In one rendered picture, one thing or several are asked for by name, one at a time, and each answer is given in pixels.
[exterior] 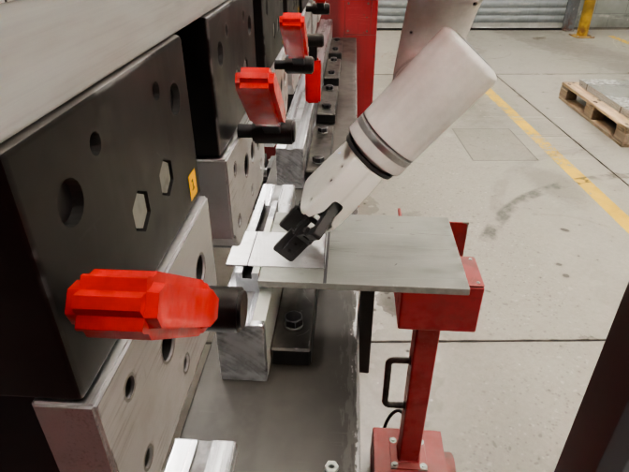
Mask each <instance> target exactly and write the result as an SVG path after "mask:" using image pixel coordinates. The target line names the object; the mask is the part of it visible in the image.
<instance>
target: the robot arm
mask: <svg viewBox="0 0 629 472"><path fill-rule="evenodd" d="M482 2H483V0H408V3H407V7H406V11H405V16H404V20H403V25H402V33H401V38H400V43H399V48H398V52H397V57H396V62H395V67H394V72H393V79H392V82H391V83H390V84H389V86H388V87H387V88H386V89H385V90H384V91H383V92H382V93H381V94H380V95H379V96H378V97H377V98H376V100H375V101H374V102H373V103H372V104H371V105H370V106H369V107H368V108H367V109H366V110H365V111H364V112H363V113H362V114H361V115H360V117H359V118H358V119H357V120H356V121H355V122H354V123H353V124H352V125H351V126H350V133H349V134H348V135H347V136H346V142H345V143H344V144H343V145H342V146H340V147H339V148H338V149H337V150H336V151H335V152H334V153H333V154H332V155H331V156H330V157H329V158H328V159H327V160H326V161H325V162H324V163H323V164H322V165H321V166H320V167H318V168H317V169H316V170H315V171H314V172H313V173H312V174H311V175H310V176H309V177H308V179H307V180H306V182H305V184H304V187H303V192H302V197H301V200H300V202H299V204H298V205H299V206H300V207H299V206H298V205H295V207H294V208H293V209H292V210H291V211H290V212H289V213H288V214H287V215H286V216H285V217H284V218H283V219H282V220H281V221H280V224H279V225H280V227H281V228H283V229H285V230H286V231H287V233H286V234H285V235H284V236H283V237H282V238H281V239H280V240H279V241H278V242H277V243H276V245H275V246H274V247H273V250H274V251H275V252H277V253H278V254H280V255H281V256H282V257H284V258H285V259H287V260H288V261H293V260H294V259H295V258H296V257H297V256H298V255H299V254H300V253H301V252H302V251H303V250H304V249H305V248H306V247H307V246H309V245H310V244H312V243H313V241H318V240H320V239H321V238H322V236H323V235H324V233H325V232H326V231H333V230H334V229H336V228H337V227H338V226H339V225H340V224H341V223H342V222H343V221H344V220H345V219H346V218H347V217H348V216H349V215H350V214H351V213H353V212H354V211H355V209H356V208H357V207H358V206H359V205H360V204H361V203H362V202H363V201H364V200H365V199H366V198H367V196H368V195H369V194H370V193H371V192H372V191H373V190H374V188H375V187H376V186H377V185H378V184H379V183H380V181H381V180H382V179H383V178H384V179H387V180H389V179H390V178H391V177H392V176H393V175H394V176H399V175H400V174H401V173H402V172H403V171H404V170H405V169H406V168H407V167H409V166H410V165H411V164H412V163H413V162H414V161H415V160H416V159H417V158H418V157H419V156H420V155H421V154H422V153H423V152H424V151H425V150H426V149H427V148H428V147H429V146H430V145H431V144H433V143H434V142H435V141H436V140H437V139H438V138H439V137H440V136H441V135H442V134H443V133H444V132H445V131H446V130H447V129H448V128H449V127H450V126H451V125H453V124H454V123H455V122H456V121H457V120H458V119H459V118H460V117H461V116H462V115H463V114H464V113H465V112H466V111H467V110H468V109H469V108H470V107H471V106H473V105H474V104H475V103H476V102H477V100H478V99H479V98H481V97H482V96H483V95H484V94H485V93H486V92H487V91H488V90H489V89H490V88H491V87H492V86H493V85H494V84H495V83H496V82H497V77H496V74H495V72H494V71H493V69H492V68H491V66H490V65H489V63H488V62H487V61H486V60H485V59H484V58H483V57H482V56H481V55H480V54H479V53H478V52H477V51H476V50H475V49H474V48H473V47H472V46H471V45H470V44H469V43H468V42H467V41H466V38H467V37H468V34H469V31H470V29H471V26H472V24H473V21H474V19H475V15H476V13H477V12H478V10H479V7H480V5H481V3H482ZM316 214H318V215H319V216H320V218H319V219H318V220H317V219H316V218H314V215H316ZM311 222H312V223H313V224H314V226H313V227H312V228H309V227H307V226H308V225H309V224H310V223H311Z"/></svg>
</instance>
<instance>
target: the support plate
mask: <svg viewBox="0 0 629 472"><path fill-rule="evenodd" d="M287 214H288V213H281V212H277V213H276V215H275V218H274V222H273V226H272V229H271V232H287V231H286V230H285V229H283V228H281V227H280V225H279V224H280V221H281V220H282V219H283V218H284V217H285V216H286V215H287ZM323 278H324V269H302V268H278V267H261V271H260V275H259V277H258V286H259V287H265V288H309V289H333V290H355V291H379V292H401V293H424V294H447V295H469V294H470V287H469V284H468V281H467V278H466V274H465V271H464V269H463V266H462V263H461V257H460V254H459V251H458V247H457V245H456V242H455V239H454V236H453V232H452V229H451V226H450V224H449V220H448V218H447V217H424V216H395V215H366V214H350V215H349V216H348V217H347V218H346V219H345V220H344V221H343V222H342V223H341V224H340V225H339V226H338V227H337V228H336V229H334V230H333V231H331V232H330V236H329V259H328V271H327V283H326V284H324V283H323Z"/></svg>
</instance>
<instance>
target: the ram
mask: <svg viewBox="0 0 629 472"><path fill-rule="evenodd" d="M225 1H226V0H12V1H8V2H5V3H1V4H0V143H2V142H3V141H5V140H7V139H9V138H10V137H12V136H13V135H15V134H16V133H18V132H20V131H21V130H23V129H24V128H26V127H28V126H29V125H30V124H32V123H33V122H35V121H37V120H38V119H40V118H41V117H43V116H44V115H46V114H48V113H49V112H51V111H53V110H55V109H56V108H58V107H59V106H61V105H62V104H64V103H66V102H67V101H68V100H69V99H71V98H73V97H74V96H76V95H78V94H79V93H81V92H83V91H84V90H86V89H87V88H89V87H90V86H92V85H94V84H95V83H97V82H98V81H101V80H102V79H104V78H105V77H107V76H108V75H109V74H111V73H112V72H114V71H115V70H117V69H119V68H120V67H122V66H124V65H125V64H127V63H129V62H130V61H132V60H133V59H135V58H136V57H138V56H140V55H141V54H143V53H144V52H146V51H148V50H149V49H150V48H152V47H153V46H155V45H157V44H158V43H160V42H161V41H163V40H165V39H166V38H168V37H170V36H171V35H173V34H175V33H176V32H178V31H179V30H181V29H182V28H184V27H185V26H186V25H188V24H189V23H191V22H193V21H195V20H196V19H198V18H199V17H201V16H203V15H204V14H206V13H207V12H209V11H211V10H212V9H214V8H215V7H217V6H219V5H221V4H222V3H224V2H225Z"/></svg>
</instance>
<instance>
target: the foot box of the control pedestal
mask: <svg viewBox="0 0 629 472"><path fill-rule="evenodd" d="M399 433H400V429H397V428H379V427H373V436H372V447H371V449H370V452H371V472H457V470H456V466H455V460H454V455H453V453H452V452H451V451H444V448H443V442H442V437H441V431H430V430H424V431H423V436H422V439H424V445H425V452H426V459H427V467H428V471H415V470H400V469H391V465H390V451H389V438H390V437H399Z"/></svg>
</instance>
